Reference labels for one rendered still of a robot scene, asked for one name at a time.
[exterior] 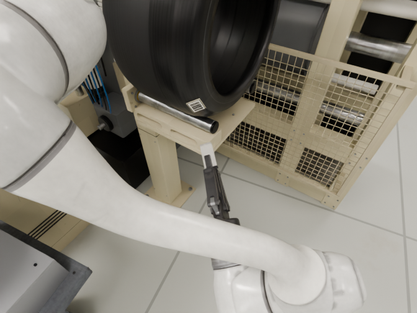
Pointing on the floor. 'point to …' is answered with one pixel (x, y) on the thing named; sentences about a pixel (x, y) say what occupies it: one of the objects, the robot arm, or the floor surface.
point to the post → (161, 162)
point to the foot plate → (176, 197)
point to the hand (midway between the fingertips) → (208, 156)
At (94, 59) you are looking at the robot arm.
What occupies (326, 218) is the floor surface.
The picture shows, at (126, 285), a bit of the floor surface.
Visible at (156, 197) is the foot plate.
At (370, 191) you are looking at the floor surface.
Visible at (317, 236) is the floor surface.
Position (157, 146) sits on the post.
